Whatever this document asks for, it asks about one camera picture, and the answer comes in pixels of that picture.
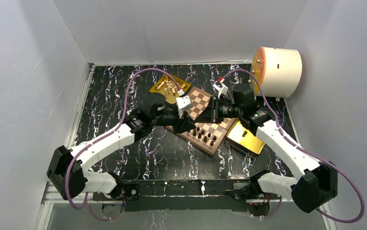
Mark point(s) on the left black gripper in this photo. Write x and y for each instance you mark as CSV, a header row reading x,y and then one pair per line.
x,y
183,124

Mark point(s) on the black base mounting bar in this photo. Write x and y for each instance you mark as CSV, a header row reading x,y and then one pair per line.
x,y
235,195

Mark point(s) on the wooden chess board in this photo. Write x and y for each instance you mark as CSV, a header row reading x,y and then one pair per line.
x,y
200,100

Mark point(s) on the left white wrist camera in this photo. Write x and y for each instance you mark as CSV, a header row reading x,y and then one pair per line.
x,y
183,104

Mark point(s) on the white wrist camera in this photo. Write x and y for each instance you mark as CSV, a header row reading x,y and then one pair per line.
x,y
221,88
183,104

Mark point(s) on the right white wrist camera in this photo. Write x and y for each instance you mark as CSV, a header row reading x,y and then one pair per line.
x,y
221,88

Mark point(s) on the aluminium frame rail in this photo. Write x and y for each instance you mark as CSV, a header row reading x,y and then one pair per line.
x,y
52,195

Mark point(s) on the white round drawer cabinet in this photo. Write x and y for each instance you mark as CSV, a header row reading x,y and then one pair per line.
x,y
277,70

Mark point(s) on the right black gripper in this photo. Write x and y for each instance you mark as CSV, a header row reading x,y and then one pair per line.
x,y
215,102

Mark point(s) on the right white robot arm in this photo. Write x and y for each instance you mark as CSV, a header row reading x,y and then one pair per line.
x,y
313,183

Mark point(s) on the gold tray dark pieces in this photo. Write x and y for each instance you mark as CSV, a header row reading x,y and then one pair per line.
x,y
243,140

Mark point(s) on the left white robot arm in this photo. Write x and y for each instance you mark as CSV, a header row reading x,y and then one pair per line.
x,y
69,168

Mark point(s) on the gold tray light pieces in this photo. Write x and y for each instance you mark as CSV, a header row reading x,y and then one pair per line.
x,y
170,99

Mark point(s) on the pile of light pieces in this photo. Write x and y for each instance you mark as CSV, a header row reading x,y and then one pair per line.
x,y
168,88

